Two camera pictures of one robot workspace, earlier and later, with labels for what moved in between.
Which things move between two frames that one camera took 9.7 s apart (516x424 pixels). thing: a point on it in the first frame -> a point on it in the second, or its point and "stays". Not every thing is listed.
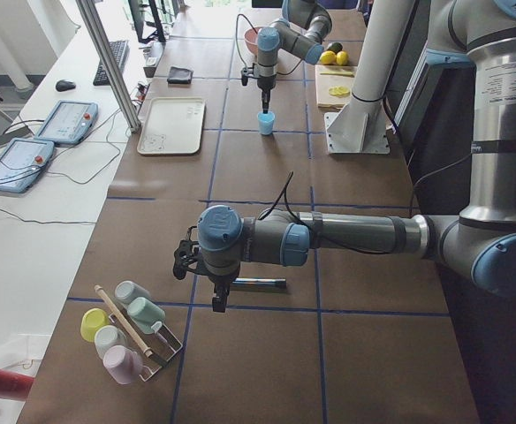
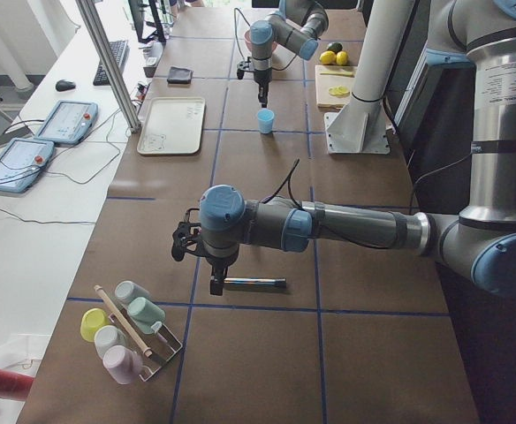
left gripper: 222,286 -> 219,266
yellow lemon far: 342,57 stays
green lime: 335,47 stays
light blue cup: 266,122 stays
